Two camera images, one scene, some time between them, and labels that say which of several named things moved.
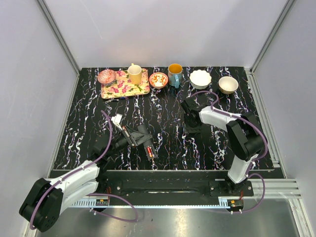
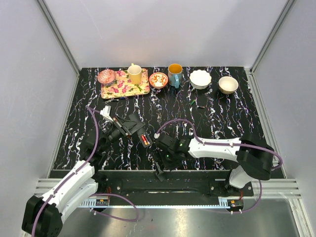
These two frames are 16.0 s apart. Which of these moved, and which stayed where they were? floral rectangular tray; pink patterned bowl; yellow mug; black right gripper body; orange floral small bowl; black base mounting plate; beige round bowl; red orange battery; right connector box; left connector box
Moved: black right gripper body; red orange battery
Stayed: left connector box; beige round bowl; right connector box; floral rectangular tray; yellow mug; pink patterned bowl; orange floral small bowl; black base mounting plate
